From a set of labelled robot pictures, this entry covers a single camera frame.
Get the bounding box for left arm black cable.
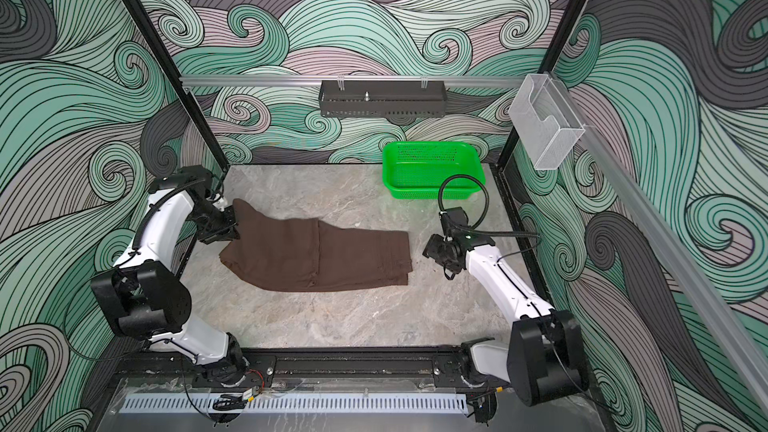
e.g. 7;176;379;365
71;173;211;418

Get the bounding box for black frame post left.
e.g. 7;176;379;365
121;0;230;174

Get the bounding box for aluminium rail right wall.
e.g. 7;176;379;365
548;74;767;412

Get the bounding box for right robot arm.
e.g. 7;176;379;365
423;207;589;406

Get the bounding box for brown trousers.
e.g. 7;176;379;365
219;199;413;293

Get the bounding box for black frame post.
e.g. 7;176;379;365
497;0;588;170
121;0;230;174

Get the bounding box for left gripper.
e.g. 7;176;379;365
193;202;242;244

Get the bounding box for green plastic basket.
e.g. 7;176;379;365
382;142;486;200

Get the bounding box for aluminium rail wall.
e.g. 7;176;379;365
180;74;524;89
548;74;767;412

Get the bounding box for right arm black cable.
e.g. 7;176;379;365
436;173;542;253

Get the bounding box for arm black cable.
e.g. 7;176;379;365
436;173;542;253
71;173;211;418

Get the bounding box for black frame post right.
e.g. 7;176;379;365
497;0;588;170

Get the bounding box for black perforated wall tray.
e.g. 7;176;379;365
318;81;448;122

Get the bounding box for clear acrylic wall holder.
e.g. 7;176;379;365
509;74;585;171

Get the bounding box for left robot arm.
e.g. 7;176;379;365
90;166;248;387

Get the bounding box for aluminium rail back wall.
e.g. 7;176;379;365
180;74;524;89

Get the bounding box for white slotted cable duct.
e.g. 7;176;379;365
118;393;469;415

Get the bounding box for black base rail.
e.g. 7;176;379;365
119;344;592;391

